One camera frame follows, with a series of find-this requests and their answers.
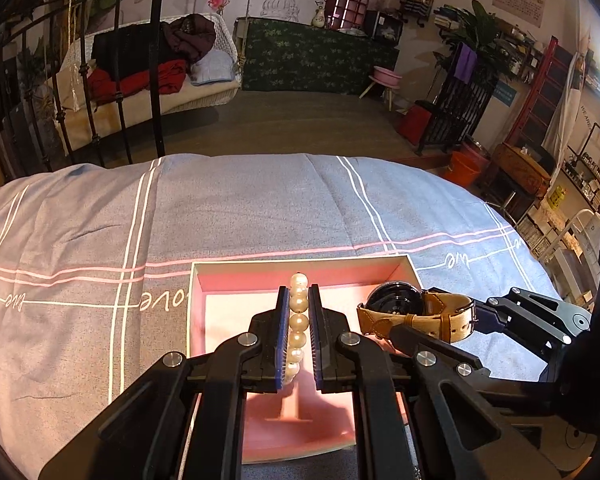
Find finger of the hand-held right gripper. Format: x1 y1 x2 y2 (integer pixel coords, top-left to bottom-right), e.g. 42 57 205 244
472 287 593 356
390 325 547 402

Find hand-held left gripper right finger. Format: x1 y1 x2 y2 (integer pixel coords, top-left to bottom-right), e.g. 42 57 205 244
307 284 563 480

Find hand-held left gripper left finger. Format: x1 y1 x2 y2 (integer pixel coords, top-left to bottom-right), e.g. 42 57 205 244
39 285 292 480

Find white pearl bracelet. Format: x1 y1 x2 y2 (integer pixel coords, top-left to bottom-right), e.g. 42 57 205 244
287 272 311 386

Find black watch with brown strap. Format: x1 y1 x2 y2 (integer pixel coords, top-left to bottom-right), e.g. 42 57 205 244
356 281 476 345

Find grey box with pink lining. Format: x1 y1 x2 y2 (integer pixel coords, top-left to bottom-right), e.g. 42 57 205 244
186 255 421 466

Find white metal cart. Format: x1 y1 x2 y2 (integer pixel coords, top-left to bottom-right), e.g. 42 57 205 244
537 207 600 306

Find grey-blue plaid bed sheet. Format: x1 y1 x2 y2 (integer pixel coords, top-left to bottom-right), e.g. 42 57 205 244
0 152 563 480

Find carved wooden chest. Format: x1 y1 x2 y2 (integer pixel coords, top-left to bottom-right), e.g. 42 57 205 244
492 142 553 198

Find orange bucket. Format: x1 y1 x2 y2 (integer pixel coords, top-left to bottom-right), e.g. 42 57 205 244
447 150 481 186

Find pink bucket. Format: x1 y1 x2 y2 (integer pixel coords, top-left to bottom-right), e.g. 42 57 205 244
460 139 491 171

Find black iron rack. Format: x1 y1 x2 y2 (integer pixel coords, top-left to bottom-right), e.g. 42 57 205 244
415 77 496 156

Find white apron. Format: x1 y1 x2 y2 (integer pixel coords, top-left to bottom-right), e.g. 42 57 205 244
542 50 591 171

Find red bin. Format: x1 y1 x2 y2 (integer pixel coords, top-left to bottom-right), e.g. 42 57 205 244
397 102 436 146

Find red ladder shelf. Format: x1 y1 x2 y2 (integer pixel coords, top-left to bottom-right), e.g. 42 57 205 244
505 37 576 148

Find white stool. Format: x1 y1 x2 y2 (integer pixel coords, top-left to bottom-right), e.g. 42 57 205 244
359 76 401 111

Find purple cloth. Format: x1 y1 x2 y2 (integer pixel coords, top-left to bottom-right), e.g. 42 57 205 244
452 42 478 83

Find white wicker hanging chair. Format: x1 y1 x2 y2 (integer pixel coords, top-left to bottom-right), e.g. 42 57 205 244
55 12 243 126

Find pink basin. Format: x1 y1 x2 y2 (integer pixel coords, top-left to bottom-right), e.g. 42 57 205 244
372 65 402 86

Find light blue pillow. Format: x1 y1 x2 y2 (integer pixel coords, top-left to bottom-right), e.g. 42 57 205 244
190 52 238 86

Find table with green floral cloth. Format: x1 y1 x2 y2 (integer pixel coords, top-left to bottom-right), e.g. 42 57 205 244
235 17 400 96

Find green potted plant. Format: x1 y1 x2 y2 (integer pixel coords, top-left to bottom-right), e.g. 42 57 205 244
440 0 506 86

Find red cloth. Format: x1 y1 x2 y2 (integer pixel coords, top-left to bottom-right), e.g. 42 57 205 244
87 59 188 106

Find black box appliance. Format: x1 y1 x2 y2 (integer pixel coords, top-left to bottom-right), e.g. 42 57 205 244
365 10 405 43

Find dark maroon jacket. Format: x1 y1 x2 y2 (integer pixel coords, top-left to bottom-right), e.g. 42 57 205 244
161 14 217 61

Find black cloth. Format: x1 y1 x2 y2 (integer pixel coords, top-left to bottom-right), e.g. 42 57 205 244
91 25 168 68

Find black iron bed frame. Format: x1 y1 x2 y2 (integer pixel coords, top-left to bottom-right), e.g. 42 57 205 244
0 0 171 191

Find black wall shelf with bottles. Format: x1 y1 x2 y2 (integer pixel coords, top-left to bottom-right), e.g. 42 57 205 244
400 0 433 26

